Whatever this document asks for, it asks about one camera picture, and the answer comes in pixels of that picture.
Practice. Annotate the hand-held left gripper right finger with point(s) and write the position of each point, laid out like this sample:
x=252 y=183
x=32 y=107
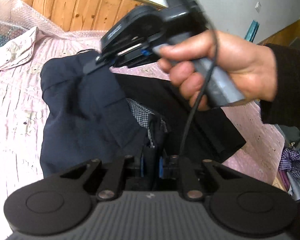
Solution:
x=162 y=167

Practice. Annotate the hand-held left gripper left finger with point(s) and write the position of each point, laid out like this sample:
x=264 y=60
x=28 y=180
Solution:
x=142 y=166

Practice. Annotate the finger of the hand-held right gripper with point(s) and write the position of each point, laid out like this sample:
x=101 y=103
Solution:
x=96 y=66

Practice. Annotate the navy pants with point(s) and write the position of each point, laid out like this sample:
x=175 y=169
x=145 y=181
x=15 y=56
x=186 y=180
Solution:
x=90 y=120

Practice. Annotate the person's right forearm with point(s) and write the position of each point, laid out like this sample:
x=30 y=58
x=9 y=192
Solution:
x=290 y=85

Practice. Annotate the person's right hand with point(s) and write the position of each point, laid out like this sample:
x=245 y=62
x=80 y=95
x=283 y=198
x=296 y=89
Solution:
x=240 y=52

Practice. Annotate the wooden headboard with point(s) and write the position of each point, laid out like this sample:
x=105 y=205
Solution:
x=90 y=7

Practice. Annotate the pink bear print quilt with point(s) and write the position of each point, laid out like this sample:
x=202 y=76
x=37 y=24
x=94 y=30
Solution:
x=15 y=110

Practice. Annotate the clear bubble wrap sheet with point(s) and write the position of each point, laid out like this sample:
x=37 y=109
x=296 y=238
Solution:
x=5 y=17

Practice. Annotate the purple checked cloth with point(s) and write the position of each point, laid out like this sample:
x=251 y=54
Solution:
x=296 y=160

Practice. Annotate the wooden side panel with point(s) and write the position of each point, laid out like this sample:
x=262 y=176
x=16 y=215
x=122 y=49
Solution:
x=290 y=30

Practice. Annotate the white wall switch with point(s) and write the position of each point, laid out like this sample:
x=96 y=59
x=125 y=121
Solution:
x=258 y=6

